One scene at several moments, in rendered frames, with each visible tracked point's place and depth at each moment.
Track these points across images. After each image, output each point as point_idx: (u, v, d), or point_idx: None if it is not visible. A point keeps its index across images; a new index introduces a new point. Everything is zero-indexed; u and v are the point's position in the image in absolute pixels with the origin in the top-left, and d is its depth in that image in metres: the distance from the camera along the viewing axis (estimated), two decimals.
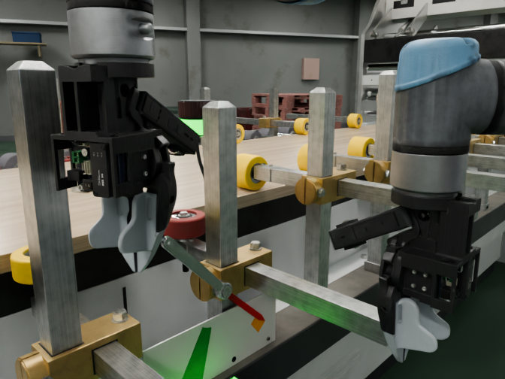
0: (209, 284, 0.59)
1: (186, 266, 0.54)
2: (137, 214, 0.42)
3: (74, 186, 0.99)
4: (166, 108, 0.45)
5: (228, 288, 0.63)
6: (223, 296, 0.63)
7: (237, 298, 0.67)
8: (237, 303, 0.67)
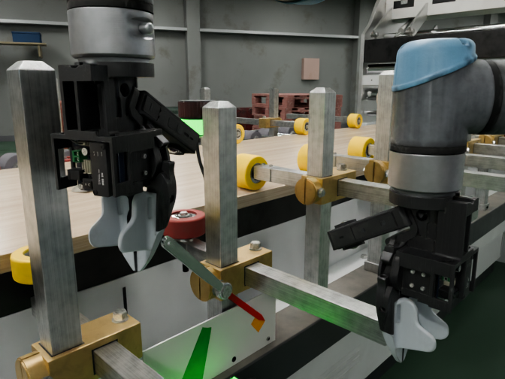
0: (209, 284, 0.59)
1: (186, 266, 0.54)
2: (137, 213, 0.43)
3: (74, 186, 0.99)
4: (166, 107, 0.45)
5: (228, 288, 0.63)
6: (223, 296, 0.63)
7: (237, 298, 0.67)
8: (237, 303, 0.67)
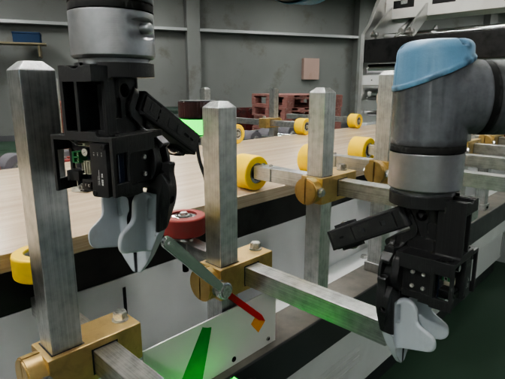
0: (209, 284, 0.59)
1: (186, 266, 0.54)
2: (137, 214, 0.42)
3: (74, 186, 0.99)
4: (166, 108, 0.45)
5: (228, 288, 0.63)
6: (223, 296, 0.63)
7: (237, 298, 0.67)
8: (237, 303, 0.67)
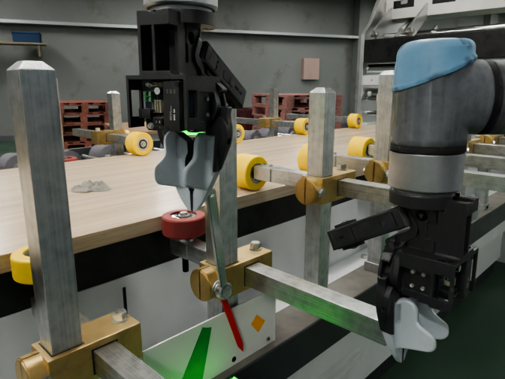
0: (218, 271, 0.60)
1: (212, 234, 0.56)
2: (198, 153, 0.47)
3: (74, 186, 0.99)
4: (222, 60, 0.50)
5: (229, 289, 0.63)
6: (222, 294, 0.63)
7: (230, 310, 0.66)
8: (228, 314, 0.66)
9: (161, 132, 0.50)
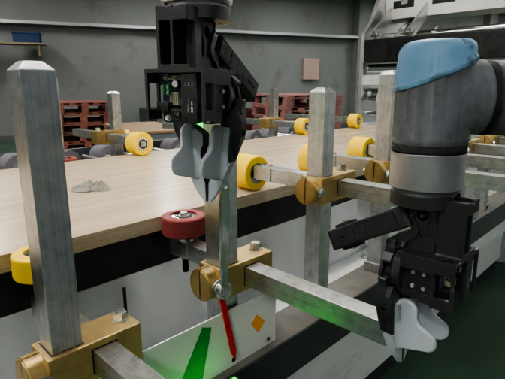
0: (221, 268, 0.60)
1: (220, 227, 0.57)
2: (214, 144, 0.48)
3: (74, 186, 0.99)
4: (236, 54, 0.51)
5: (229, 289, 0.63)
6: (222, 293, 0.62)
7: (227, 312, 0.66)
8: (224, 316, 0.66)
9: (176, 125, 0.52)
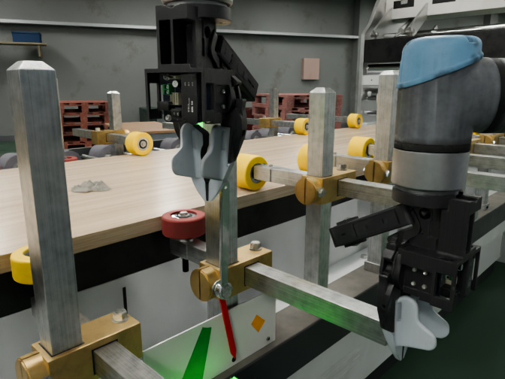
0: (221, 268, 0.60)
1: (220, 227, 0.57)
2: (214, 144, 0.48)
3: (74, 186, 0.99)
4: (236, 54, 0.51)
5: (229, 289, 0.63)
6: (222, 293, 0.62)
7: (227, 312, 0.66)
8: (224, 316, 0.66)
9: (176, 125, 0.52)
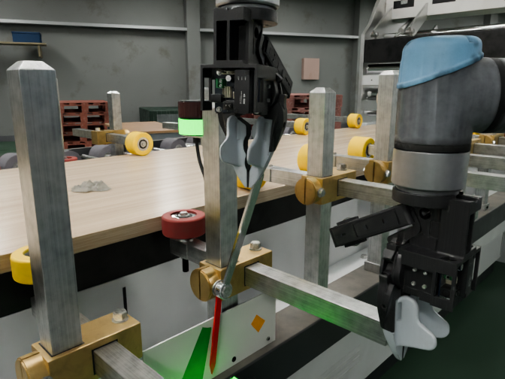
0: (230, 262, 0.61)
1: (243, 217, 0.59)
2: (258, 134, 0.53)
3: (74, 186, 0.99)
4: (277, 53, 0.56)
5: (230, 290, 0.63)
6: (222, 291, 0.62)
7: (219, 317, 0.65)
8: (215, 321, 0.64)
9: (221, 117, 0.57)
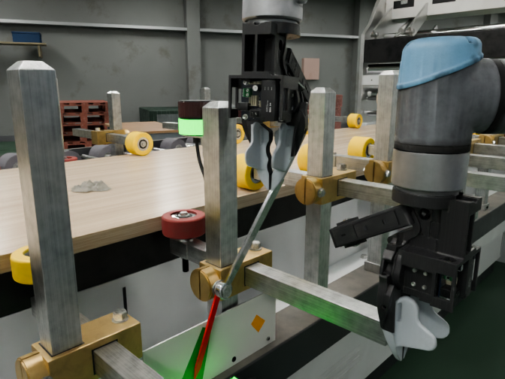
0: (236, 261, 0.62)
1: (257, 217, 0.62)
2: (282, 140, 0.56)
3: (74, 186, 0.99)
4: (298, 64, 0.59)
5: (230, 291, 0.63)
6: (223, 289, 0.62)
7: (213, 319, 0.64)
8: (209, 321, 0.64)
9: (245, 123, 0.60)
